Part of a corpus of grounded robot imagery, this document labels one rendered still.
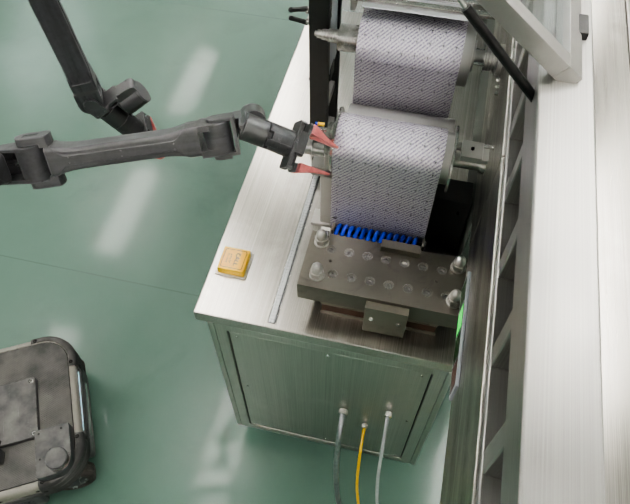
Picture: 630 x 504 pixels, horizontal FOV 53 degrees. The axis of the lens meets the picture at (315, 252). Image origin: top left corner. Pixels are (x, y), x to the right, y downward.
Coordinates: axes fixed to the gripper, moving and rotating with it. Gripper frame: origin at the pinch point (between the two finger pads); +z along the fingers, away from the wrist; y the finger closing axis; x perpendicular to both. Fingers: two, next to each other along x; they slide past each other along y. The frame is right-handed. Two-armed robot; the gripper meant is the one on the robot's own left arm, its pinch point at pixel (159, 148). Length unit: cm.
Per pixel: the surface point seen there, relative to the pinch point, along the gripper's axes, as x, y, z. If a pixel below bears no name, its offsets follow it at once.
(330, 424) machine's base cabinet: 10, -61, 80
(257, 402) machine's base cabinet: 26, -49, 65
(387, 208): -46, -42, 18
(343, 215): -35, -37, 18
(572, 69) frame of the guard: -86, -65, -24
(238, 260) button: -5.2, -32.8, 17.0
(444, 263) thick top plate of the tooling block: -50, -55, 31
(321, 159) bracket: -37.3, -24.1, 10.8
